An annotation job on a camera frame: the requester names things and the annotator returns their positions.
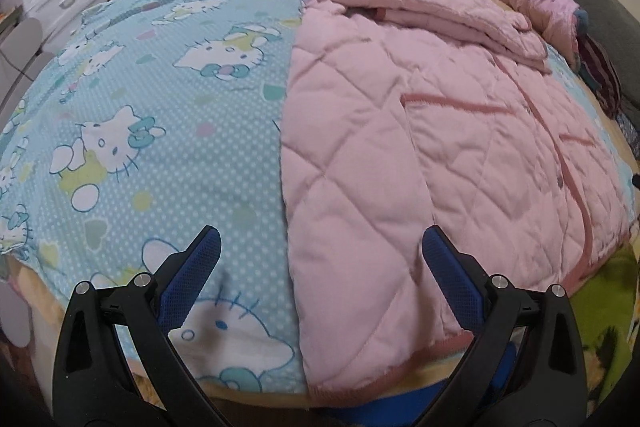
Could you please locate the green cloth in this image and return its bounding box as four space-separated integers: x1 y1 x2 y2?
567 244 640 394

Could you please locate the grey quilted headboard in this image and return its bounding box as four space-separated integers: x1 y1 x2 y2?
530 0 640 108

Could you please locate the pink quilted jacket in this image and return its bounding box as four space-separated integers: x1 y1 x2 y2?
277 0 633 400

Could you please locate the dark striped cloth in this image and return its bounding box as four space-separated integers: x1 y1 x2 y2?
575 32 624 118

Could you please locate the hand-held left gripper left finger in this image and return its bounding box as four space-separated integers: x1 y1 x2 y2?
52 224 222 427

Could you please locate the dark patterned cloth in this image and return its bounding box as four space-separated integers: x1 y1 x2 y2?
615 109 640 148

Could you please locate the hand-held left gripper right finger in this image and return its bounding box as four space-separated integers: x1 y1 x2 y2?
421 225 586 427

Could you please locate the cartoon cat printed blanket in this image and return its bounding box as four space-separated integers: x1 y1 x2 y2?
0 0 638 395

